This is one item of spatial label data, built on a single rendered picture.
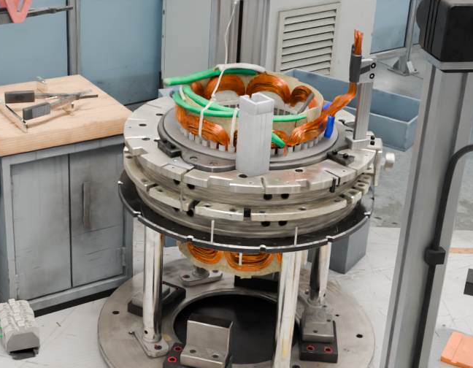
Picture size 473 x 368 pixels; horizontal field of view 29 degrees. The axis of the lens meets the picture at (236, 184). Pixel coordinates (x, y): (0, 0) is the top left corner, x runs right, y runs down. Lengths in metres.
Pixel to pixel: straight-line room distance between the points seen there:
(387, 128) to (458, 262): 0.33
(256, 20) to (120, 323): 0.59
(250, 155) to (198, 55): 2.56
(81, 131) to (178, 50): 2.45
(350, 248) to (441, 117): 0.85
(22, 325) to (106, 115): 0.30
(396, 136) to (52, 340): 0.56
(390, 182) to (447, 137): 3.05
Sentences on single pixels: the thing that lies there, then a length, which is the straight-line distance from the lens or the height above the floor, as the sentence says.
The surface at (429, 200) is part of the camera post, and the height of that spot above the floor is 1.25.
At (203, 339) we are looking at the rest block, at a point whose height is 0.85.
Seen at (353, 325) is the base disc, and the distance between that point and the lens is 1.33.
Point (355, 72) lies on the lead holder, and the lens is 1.07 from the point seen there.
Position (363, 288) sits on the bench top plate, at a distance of 1.46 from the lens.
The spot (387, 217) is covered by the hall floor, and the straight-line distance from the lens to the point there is 3.41.
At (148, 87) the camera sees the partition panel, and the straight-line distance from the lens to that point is 3.93.
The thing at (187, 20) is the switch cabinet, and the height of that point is 0.56.
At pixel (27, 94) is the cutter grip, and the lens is 1.28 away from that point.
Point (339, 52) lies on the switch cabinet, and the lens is 3.84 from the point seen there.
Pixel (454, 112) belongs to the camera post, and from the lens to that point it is 0.65.
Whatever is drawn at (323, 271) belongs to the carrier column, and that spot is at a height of 0.87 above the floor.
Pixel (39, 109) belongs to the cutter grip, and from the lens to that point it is 1.23.
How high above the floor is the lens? 1.54
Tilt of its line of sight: 26 degrees down
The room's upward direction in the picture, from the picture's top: 4 degrees clockwise
